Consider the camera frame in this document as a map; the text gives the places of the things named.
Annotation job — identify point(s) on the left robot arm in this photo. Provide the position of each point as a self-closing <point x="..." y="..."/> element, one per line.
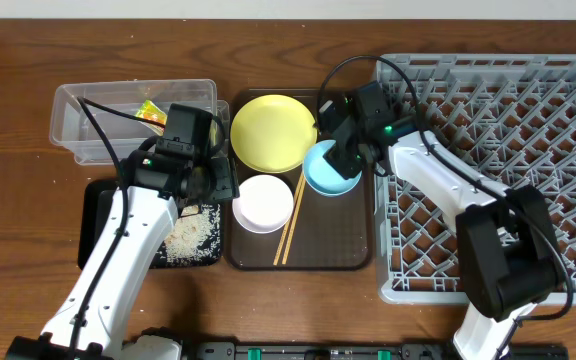
<point x="154" y="184"/>

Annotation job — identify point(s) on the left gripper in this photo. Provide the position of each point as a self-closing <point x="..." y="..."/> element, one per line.
<point x="229" y="188"/>

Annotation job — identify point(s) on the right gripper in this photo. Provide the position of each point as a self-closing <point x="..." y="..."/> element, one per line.
<point x="338" y="158"/>

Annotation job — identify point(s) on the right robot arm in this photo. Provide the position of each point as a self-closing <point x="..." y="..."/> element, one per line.
<point x="507" y="250"/>

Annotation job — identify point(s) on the wooden chopstick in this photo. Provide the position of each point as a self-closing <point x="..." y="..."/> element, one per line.
<point x="287" y="224"/>
<point x="288" y="242"/>

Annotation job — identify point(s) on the pile of rice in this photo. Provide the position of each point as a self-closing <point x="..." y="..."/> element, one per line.
<point x="196" y="237"/>

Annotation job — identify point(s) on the black plastic tray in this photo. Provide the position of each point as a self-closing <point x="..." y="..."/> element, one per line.
<point x="96" y="206"/>

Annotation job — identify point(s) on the white bowl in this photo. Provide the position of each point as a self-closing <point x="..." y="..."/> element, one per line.
<point x="264" y="205"/>

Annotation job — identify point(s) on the green orange snack wrapper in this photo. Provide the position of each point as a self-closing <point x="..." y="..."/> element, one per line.
<point x="155" y="118"/>

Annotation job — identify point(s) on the grey dishwasher rack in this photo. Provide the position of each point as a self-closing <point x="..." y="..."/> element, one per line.
<point x="510" y="117"/>

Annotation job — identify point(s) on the brown serving tray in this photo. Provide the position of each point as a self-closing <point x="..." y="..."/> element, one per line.
<point x="332" y="233"/>

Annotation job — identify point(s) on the yellow plate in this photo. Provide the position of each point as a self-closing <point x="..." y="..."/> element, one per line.
<point x="272" y="133"/>

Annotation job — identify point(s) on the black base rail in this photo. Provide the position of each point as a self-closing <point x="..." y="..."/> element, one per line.
<point x="223" y="350"/>

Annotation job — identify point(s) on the light blue bowl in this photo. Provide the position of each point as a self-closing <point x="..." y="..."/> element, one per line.
<point x="321" y="176"/>

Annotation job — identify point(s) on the clear plastic bin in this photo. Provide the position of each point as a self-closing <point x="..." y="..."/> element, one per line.
<point x="71" y="129"/>

